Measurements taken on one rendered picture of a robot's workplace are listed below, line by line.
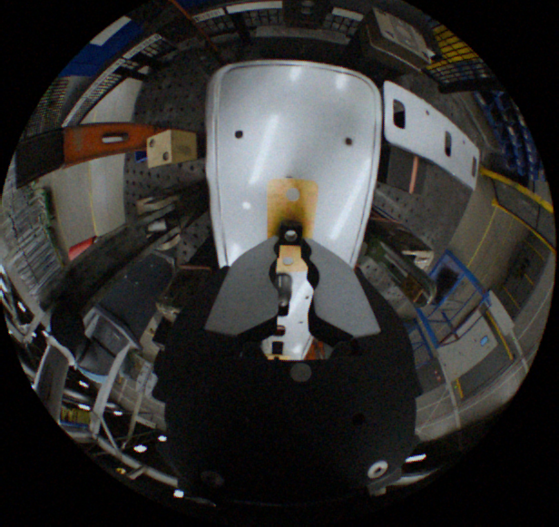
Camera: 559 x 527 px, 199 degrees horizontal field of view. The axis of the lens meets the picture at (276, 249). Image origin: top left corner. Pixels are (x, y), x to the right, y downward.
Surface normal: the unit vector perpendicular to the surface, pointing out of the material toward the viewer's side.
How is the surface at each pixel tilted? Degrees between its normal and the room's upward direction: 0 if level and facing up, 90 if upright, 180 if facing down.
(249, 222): 0
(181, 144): 90
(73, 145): 90
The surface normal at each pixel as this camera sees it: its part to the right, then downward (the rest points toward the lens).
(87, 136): 1.00, 0.04
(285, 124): -0.04, 0.52
